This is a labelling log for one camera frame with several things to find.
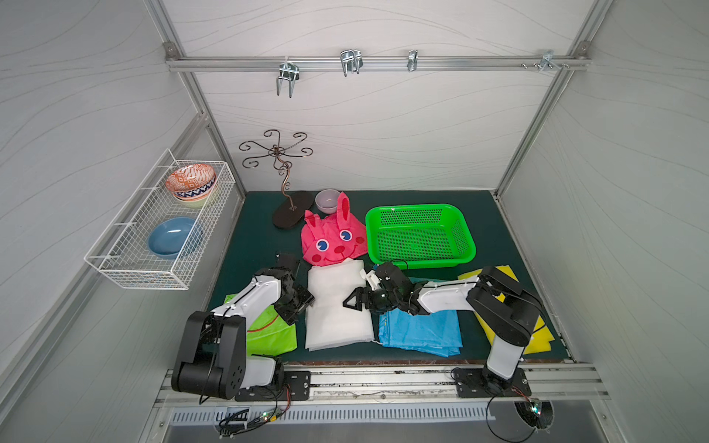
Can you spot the green plastic basket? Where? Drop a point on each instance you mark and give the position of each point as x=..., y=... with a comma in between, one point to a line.
x=423, y=236

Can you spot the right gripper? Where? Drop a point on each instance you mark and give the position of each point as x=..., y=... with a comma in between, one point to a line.
x=369, y=297

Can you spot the white raincoat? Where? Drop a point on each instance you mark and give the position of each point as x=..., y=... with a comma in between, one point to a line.
x=328, y=323

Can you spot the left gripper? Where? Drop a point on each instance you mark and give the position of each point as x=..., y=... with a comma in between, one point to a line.
x=299, y=299

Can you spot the lime green frog raincoat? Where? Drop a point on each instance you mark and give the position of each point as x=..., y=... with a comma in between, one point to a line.
x=268, y=333

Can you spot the pink bunny raincoat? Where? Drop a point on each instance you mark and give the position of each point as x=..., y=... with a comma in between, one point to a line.
x=332, y=240

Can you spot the blue bowl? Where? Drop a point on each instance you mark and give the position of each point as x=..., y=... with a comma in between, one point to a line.
x=175, y=238

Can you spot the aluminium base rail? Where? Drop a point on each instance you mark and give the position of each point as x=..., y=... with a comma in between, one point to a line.
x=363, y=384

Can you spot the brown metal jewelry stand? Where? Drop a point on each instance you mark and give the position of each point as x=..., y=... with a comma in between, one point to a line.
x=296, y=203

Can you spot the white wire wall basket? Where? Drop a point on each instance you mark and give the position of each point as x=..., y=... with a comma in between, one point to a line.
x=121, y=253

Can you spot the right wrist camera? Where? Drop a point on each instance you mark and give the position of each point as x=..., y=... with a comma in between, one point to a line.
x=373, y=281

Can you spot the orange patterned bowl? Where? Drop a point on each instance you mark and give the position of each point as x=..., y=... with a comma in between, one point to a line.
x=192, y=182

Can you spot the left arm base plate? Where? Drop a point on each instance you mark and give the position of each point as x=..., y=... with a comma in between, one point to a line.
x=285, y=385

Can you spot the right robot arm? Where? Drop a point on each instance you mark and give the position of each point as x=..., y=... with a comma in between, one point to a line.
x=508, y=309

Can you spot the blue folded raincoat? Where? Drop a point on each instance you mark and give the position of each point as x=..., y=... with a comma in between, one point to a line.
x=438, y=333

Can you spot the small purple bowl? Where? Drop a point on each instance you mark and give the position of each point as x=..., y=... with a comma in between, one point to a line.
x=327, y=201

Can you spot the metal hook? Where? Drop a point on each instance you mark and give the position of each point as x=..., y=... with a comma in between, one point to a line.
x=547, y=63
x=351, y=61
x=288, y=75
x=412, y=60

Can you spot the aluminium top rail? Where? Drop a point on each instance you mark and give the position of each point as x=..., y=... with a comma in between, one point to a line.
x=397, y=63

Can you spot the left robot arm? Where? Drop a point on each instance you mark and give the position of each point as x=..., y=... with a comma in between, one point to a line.
x=212, y=359

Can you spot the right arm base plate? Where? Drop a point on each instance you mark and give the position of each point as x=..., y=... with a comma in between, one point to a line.
x=476, y=383

